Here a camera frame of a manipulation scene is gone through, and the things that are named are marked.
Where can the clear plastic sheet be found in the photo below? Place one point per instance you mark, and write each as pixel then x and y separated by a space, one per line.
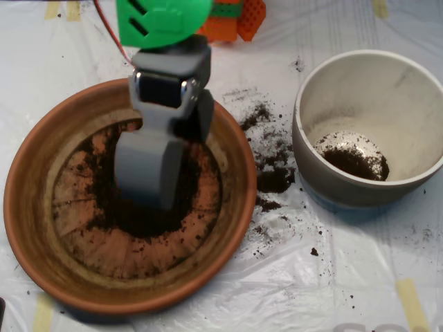
pixel 311 294

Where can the small dark soil pile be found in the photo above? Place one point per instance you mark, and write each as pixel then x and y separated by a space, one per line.
pixel 353 162

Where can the black object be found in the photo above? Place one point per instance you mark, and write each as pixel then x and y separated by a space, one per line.
pixel 2 314

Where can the terracotta clay dish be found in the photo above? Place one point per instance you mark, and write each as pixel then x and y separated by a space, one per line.
pixel 34 207

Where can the beige masking tape strip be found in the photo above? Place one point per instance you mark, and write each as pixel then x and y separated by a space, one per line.
pixel 43 314
pixel 52 10
pixel 380 8
pixel 73 11
pixel 412 304

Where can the small dark brown crumb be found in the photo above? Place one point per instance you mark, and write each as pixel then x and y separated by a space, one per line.
pixel 314 251

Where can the white ceramic pot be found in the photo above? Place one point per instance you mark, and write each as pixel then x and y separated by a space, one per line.
pixel 363 90

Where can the large dark soil pile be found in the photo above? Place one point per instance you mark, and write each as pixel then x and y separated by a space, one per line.
pixel 149 221

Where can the scattered spilled dark soil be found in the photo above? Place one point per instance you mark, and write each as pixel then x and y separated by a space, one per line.
pixel 273 181

